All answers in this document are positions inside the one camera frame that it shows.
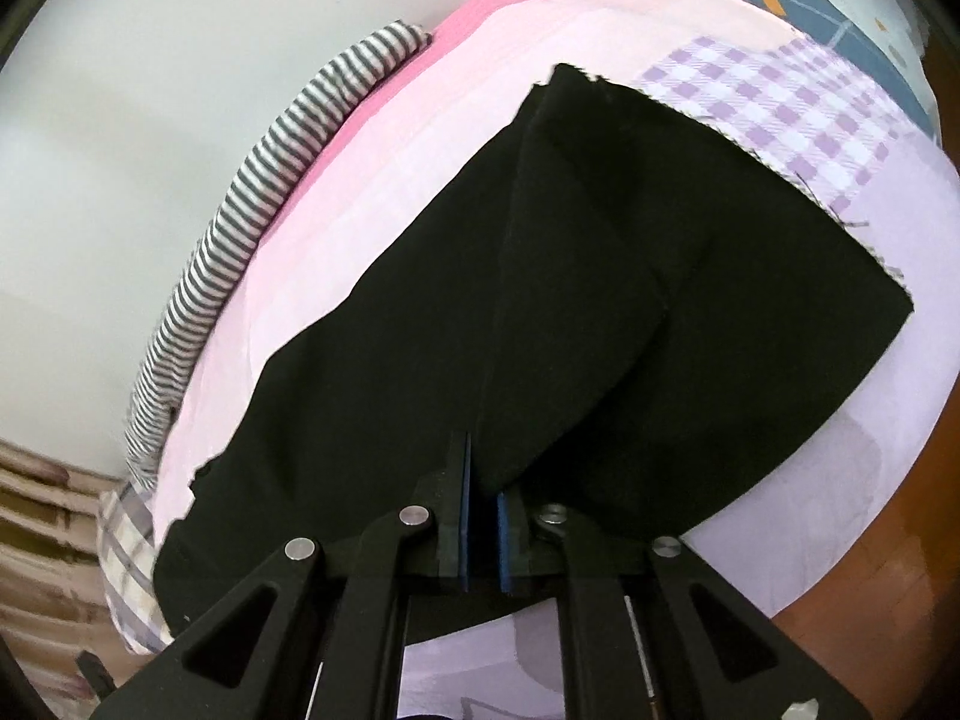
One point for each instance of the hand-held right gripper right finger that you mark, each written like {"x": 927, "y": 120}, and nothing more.
{"x": 504, "y": 544}

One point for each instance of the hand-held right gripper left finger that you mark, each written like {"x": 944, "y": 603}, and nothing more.
{"x": 463, "y": 532}

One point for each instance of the black pants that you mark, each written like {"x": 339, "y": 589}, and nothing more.
{"x": 600, "y": 277}

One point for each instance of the grey plaid cloth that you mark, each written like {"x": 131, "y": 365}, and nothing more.
{"x": 127, "y": 562}

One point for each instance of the grey white striped blanket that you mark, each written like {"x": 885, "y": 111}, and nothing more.
{"x": 247, "y": 195}

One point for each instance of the pink and purple patchwork bedsheet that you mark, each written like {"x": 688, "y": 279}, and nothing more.
{"x": 420, "y": 127}

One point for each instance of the beige striped cloth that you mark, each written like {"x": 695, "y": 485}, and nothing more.
{"x": 45, "y": 540}

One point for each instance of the blue checked cloth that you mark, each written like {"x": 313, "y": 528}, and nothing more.
{"x": 817, "y": 7}

